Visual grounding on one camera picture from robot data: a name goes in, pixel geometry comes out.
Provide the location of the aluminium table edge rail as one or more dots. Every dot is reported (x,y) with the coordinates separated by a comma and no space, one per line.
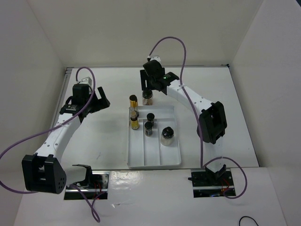
(63,94)

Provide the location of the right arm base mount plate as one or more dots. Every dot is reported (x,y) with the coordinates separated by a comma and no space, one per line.
(203,187)

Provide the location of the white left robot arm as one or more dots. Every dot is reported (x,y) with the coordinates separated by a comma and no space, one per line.
(43,171)

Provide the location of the black top shaker white spice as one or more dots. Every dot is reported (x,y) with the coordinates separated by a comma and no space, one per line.
(167,136)

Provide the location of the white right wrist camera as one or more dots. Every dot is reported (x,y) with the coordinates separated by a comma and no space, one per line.
(150,58)

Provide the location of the black top shaker brown spice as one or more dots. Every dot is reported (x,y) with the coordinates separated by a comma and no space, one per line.
(147,96)

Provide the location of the black cap spice jar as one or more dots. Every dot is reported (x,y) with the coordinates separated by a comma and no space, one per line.
(150,118)
(148,127)

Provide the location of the yellow oil bottle tan cap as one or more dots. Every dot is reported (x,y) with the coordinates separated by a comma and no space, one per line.
(134,120)

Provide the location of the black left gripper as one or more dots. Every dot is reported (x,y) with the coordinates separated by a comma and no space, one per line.
(100,103)

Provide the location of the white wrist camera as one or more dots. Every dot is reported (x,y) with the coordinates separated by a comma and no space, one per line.
(86,80)
(150,58)

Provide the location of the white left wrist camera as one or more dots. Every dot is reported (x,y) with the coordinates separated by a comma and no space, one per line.
(86,80)

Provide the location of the gold capped glass grinder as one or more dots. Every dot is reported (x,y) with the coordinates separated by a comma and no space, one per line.
(134,104)

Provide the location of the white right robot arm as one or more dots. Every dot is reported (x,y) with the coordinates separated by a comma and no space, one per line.
(210,116)

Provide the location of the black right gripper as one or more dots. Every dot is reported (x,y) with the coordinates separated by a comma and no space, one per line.
(144,76)

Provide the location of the white plastic organizer tray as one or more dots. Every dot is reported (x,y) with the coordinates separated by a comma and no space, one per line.
(147,152)

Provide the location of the black cap spice jar front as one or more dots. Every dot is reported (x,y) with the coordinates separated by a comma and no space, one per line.
(148,127)

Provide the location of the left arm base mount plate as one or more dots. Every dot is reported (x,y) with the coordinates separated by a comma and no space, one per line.
(96,188)

